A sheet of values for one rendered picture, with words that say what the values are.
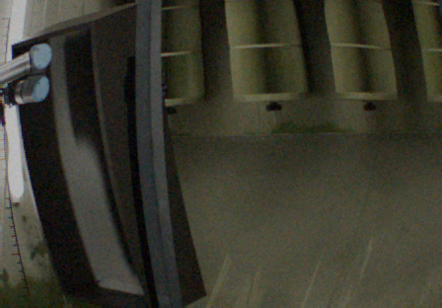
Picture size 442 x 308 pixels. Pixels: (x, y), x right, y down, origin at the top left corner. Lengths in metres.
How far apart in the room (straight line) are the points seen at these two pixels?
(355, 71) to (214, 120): 1.15
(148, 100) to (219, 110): 2.67
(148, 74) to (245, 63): 2.12
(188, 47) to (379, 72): 1.12
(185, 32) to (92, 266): 1.29
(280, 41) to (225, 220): 0.88
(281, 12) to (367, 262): 1.22
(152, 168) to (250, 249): 2.30
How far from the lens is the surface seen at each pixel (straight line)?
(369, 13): 4.44
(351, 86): 4.43
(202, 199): 5.23
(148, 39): 2.66
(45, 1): 4.99
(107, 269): 4.54
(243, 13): 4.75
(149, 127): 2.66
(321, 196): 4.86
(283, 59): 4.74
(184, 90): 5.10
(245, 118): 5.25
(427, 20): 4.21
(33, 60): 3.50
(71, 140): 4.40
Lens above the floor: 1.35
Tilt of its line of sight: 3 degrees down
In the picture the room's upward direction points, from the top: 3 degrees counter-clockwise
